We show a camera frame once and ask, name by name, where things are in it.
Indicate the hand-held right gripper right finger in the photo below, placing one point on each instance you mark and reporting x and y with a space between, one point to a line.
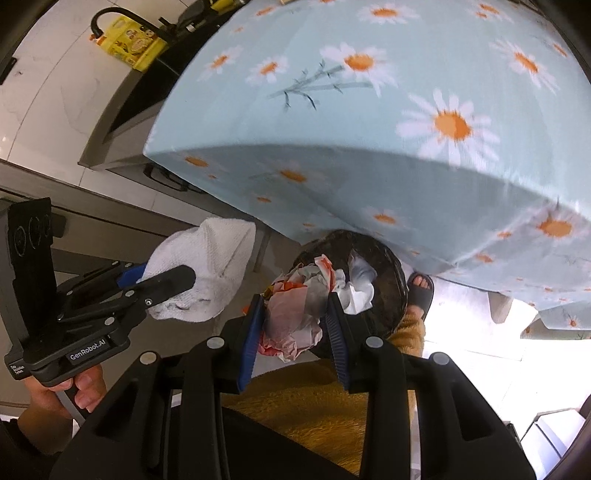
339 341

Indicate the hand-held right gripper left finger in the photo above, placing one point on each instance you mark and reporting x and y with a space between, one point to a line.
251 341

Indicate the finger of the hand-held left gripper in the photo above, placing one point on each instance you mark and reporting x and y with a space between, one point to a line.
131 273
168 279

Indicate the white paper towel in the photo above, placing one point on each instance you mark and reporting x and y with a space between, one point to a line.
207 258

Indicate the red white paper wrapper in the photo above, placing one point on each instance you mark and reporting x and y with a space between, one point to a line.
295 314

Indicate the white tissue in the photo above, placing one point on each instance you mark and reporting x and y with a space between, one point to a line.
360 288

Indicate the trash bin with black bag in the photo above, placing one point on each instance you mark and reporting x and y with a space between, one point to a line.
388 277

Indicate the person's left forearm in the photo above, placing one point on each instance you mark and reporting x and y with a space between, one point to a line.
25 445

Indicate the person's left hand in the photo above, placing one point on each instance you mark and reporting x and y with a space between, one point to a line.
90 390

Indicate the person's yellow fleece pants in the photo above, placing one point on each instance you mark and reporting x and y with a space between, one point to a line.
295 406

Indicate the person's foot in black sandal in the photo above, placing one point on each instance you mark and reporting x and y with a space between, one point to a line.
421 293

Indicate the blue daisy print tablecloth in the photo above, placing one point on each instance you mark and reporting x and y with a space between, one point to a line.
415 194

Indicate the black kitchen sink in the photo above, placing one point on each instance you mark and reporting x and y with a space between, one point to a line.
147 87

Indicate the yellow dish soap bottle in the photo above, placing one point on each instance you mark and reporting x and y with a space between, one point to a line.
131 44

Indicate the white plastic container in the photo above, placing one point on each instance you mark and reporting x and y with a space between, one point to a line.
549 443

